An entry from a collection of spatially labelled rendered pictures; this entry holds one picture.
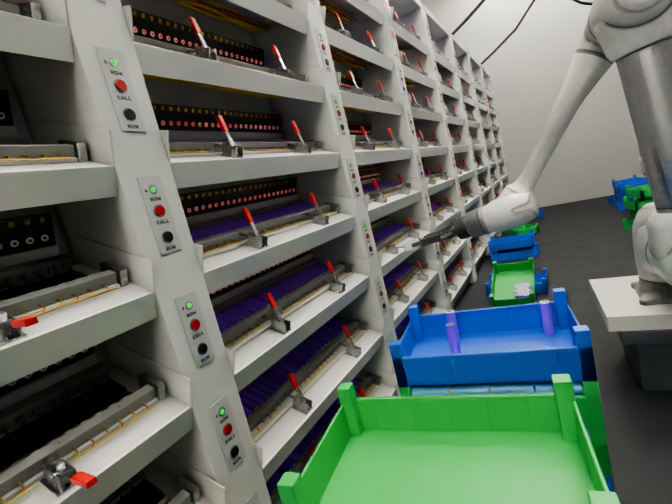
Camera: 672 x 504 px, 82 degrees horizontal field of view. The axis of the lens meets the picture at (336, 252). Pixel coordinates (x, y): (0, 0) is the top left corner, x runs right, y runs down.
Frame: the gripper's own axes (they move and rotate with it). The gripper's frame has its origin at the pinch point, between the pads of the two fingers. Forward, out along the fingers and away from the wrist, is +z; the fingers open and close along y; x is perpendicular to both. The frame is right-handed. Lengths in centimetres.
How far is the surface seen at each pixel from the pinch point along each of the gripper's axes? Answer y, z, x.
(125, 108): -93, -1, 44
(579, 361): -72, -45, -16
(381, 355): -27.3, 13.7, -28.1
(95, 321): -107, 4, 16
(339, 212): -27.6, 8.2, 20.0
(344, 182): -27.3, 2.9, 27.7
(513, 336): -56, -34, -17
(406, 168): 43, 6, 29
